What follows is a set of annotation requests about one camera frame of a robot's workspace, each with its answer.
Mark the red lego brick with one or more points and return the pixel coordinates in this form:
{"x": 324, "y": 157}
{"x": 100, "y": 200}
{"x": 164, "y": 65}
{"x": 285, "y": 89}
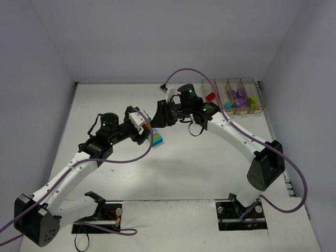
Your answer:
{"x": 210, "y": 97}

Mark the wrist white camera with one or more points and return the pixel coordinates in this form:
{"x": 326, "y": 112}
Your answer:
{"x": 169, "y": 91}
{"x": 139, "y": 119}

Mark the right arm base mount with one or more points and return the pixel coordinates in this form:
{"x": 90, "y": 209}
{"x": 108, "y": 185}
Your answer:
{"x": 232, "y": 216}

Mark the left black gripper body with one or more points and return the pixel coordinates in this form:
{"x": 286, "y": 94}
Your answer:
{"x": 134, "y": 132}

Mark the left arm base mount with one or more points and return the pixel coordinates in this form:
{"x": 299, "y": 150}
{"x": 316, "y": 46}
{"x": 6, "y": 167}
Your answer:
{"x": 108, "y": 218}

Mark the teal green monster lego stack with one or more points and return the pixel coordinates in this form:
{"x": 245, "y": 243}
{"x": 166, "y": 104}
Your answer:
{"x": 155, "y": 139}

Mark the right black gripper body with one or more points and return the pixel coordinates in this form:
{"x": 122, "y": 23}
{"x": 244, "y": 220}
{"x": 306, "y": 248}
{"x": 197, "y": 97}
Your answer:
{"x": 163, "y": 114}

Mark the teal square lego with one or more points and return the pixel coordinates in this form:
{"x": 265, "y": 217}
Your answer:
{"x": 227, "y": 105}

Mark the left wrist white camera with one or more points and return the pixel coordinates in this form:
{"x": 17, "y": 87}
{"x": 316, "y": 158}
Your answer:
{"x": 139, "y": 119}

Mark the small lime green lego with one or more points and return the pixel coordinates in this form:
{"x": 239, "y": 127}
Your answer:
{"x": 253, "y": 101}

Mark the multicolour lego block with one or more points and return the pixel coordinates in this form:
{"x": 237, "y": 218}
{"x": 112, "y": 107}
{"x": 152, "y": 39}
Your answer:
{"x": 146, "y": 126}

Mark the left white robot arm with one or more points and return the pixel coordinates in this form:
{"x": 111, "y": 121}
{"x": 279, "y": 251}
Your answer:
{"x": 41, "y": 215}

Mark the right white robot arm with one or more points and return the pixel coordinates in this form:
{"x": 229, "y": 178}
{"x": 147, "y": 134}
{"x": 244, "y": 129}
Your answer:
{"x": 265, "y": 164}

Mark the clear bin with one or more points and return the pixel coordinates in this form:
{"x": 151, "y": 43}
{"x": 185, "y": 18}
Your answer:
{"x": 207, "y": 88}
{"x": 252, "y": 89}
{"x": 236, "y": 83}
{"x": 224, "y": 93}

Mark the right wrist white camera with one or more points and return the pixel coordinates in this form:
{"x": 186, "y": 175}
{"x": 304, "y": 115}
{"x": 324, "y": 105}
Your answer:
{"x": 169, "y": 91}

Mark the purple lego brick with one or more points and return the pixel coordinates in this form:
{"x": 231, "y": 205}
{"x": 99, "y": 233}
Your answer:
{"x": 240, "y": 102}

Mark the purple oval paw lego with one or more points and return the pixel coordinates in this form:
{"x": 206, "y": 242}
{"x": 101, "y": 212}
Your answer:
{"x": 240, "y": 93}

